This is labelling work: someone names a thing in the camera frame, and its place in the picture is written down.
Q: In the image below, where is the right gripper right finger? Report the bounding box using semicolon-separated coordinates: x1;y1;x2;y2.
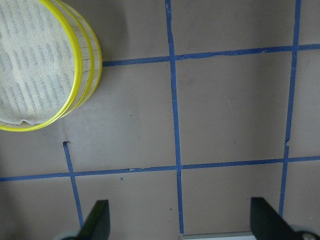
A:
250;197;303;240

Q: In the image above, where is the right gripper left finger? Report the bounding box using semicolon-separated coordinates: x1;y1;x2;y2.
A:
79;200;110;240

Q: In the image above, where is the white cloth steamer liner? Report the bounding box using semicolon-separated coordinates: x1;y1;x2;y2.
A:
0;0;75;125

